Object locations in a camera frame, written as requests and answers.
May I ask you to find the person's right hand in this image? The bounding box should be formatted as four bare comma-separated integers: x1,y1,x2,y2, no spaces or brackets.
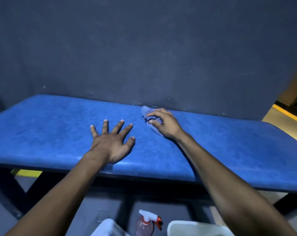
143,108,187,142

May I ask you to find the person's left hand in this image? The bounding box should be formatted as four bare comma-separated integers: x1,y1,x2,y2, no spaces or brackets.
89,119,136,165

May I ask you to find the blue cleaning cloth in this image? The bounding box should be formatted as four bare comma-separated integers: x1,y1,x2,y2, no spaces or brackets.
140,105,164,137

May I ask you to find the blue bench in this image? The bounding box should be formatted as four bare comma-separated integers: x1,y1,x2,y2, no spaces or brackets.
0,94,297,219

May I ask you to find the white plastic box lid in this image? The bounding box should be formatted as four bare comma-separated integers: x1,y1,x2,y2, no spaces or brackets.
90,218,130,236

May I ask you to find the pink spray bottle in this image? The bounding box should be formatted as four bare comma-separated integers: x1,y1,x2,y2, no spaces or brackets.
135,209,163,236

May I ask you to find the white plastic storage box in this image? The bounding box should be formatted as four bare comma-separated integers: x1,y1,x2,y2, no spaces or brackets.
167,220,235,236

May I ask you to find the person's left forearm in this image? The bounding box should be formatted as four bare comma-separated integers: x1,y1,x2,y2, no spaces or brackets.
4,150,112,236

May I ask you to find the person's right forearm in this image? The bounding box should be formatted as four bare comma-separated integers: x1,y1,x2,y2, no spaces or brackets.
174,132,297,236

